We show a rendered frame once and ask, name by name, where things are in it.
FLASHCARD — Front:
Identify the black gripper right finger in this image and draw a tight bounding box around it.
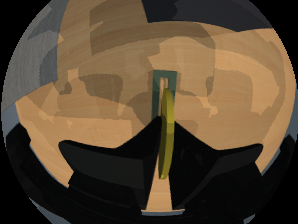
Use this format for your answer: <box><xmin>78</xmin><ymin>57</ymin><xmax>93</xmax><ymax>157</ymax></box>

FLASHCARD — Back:
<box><xmin>168</xmin><ymin>121</ymin><xmax>263</xmax><ymax>210</ymax></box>

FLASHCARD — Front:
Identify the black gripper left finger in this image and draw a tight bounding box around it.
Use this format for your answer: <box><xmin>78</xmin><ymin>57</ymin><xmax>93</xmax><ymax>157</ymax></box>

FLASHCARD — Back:
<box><xmin>59</xmin><ymin>116</ymin><xmax>162</xmax><ymax>210</ymax></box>

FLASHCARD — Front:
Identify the gold coin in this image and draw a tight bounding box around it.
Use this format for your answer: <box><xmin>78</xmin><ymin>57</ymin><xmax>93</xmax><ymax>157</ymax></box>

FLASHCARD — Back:
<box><xmin>158</xmin><ymin>88</ymin><xmax>174</xmax><ymax>180</ymax></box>

